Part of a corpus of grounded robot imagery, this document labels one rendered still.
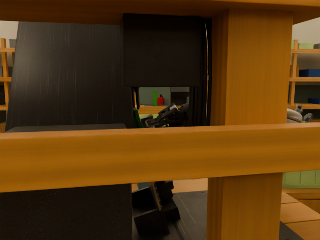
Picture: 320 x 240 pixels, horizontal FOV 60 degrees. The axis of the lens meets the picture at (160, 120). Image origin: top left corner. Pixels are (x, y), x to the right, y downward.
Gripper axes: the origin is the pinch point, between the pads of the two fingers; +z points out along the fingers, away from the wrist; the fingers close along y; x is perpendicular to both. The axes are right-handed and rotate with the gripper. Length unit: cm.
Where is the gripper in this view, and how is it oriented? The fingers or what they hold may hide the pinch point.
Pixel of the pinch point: (152, 126)
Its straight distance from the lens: 87.1
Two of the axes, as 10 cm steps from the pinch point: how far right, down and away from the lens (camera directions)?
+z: -9.4, 2.9, -1.5
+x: 3.2, 7.5, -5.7
